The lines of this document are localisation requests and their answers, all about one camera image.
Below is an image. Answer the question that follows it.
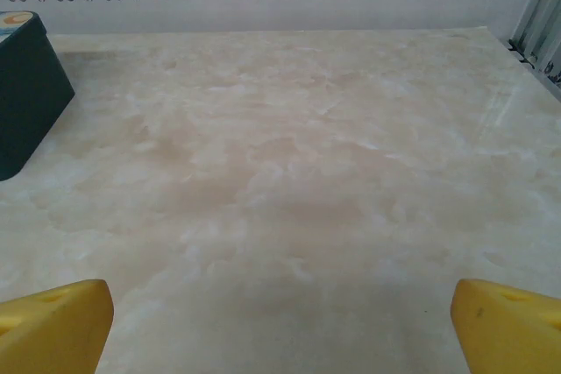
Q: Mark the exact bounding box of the dark tin box starry print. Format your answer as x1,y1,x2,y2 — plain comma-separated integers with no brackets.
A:
0,11,76,182

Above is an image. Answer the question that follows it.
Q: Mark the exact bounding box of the aluminium frame post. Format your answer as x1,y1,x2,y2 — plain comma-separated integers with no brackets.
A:
508,0,561,86

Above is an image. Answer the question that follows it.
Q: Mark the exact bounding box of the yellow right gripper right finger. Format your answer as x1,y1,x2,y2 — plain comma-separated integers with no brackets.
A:
451,278,561,374

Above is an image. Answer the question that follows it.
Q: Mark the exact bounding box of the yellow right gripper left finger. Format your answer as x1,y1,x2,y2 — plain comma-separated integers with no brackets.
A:
0,279,115,374

